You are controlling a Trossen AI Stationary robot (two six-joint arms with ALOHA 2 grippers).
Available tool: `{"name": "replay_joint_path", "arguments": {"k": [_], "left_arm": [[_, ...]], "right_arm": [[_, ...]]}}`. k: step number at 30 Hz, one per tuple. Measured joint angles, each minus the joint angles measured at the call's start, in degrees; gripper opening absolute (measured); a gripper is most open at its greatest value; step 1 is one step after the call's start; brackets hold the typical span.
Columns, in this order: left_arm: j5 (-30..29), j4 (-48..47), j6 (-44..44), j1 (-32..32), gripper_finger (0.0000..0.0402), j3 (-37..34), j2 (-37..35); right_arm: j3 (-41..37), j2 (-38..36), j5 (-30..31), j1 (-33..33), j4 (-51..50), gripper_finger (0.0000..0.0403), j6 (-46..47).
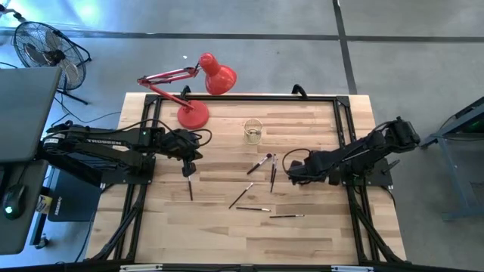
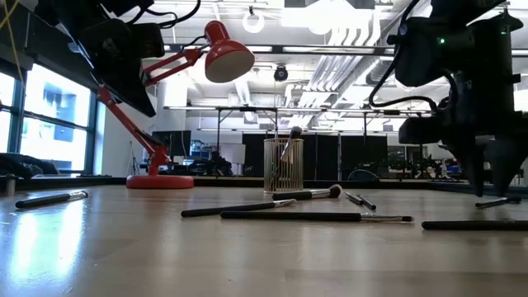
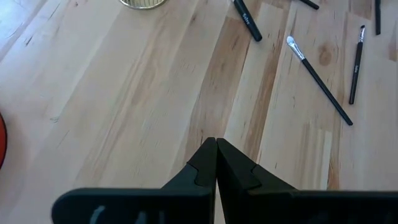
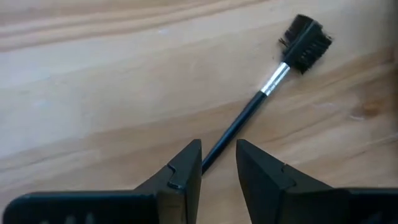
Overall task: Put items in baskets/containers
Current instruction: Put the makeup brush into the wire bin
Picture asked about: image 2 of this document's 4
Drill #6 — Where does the person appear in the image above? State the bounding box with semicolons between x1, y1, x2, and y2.
209;150;233;177

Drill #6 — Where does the black overhead camera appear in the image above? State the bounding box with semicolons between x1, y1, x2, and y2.
273;64;290;83

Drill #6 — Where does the white ring light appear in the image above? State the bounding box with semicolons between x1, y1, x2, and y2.
242;9;266;35

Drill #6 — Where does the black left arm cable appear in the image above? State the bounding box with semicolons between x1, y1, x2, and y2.
125;0;203;30

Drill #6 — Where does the black bag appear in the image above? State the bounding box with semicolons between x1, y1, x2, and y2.
0;152;59;181

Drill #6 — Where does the red desk lamp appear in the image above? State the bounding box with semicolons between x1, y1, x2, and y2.
97;19;256;190

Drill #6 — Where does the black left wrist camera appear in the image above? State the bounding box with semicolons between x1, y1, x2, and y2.
132;22;166;59

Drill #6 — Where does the black round-head makeup brush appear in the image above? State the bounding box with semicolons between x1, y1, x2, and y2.
279;125;304;163

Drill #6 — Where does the white board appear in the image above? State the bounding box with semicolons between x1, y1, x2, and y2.
220;143;247;166

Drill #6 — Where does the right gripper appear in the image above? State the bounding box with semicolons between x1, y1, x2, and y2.
398;73;528;197

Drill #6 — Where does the large powder makeup brush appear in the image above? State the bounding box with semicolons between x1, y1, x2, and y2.
271;183;344;202

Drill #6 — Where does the large window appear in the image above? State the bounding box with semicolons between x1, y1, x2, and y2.
0;61;99;175

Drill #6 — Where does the black aluminium table frame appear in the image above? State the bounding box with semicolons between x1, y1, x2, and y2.
16;175;528;196

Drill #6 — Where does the black chair back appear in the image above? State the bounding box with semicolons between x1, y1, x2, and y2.
347;168;381;182

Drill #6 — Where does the gold wire brush cup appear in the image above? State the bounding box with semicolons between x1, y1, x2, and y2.
263;137;305;194

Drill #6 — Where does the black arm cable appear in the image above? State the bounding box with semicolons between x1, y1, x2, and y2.
368;0;460;115
125;0;203;30

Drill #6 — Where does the grey post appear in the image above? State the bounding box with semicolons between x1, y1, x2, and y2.
2;174;18;197

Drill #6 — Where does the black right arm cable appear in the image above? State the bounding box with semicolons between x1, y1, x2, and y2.
368;0;460;115

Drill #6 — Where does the thin black makeup brush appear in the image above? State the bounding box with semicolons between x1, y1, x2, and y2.
15;190;90;210
356;193;377;211
421;219;528;232
474;196;523;209
219;210;414;224
344;191;365;206
180;198;298;219

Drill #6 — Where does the black computer monitor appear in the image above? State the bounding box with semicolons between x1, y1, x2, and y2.
151;130;193;158

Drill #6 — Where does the yellow cord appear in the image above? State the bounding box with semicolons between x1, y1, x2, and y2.
0;0;24;83

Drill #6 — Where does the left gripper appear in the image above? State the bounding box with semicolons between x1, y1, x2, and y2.
78;20;157;119

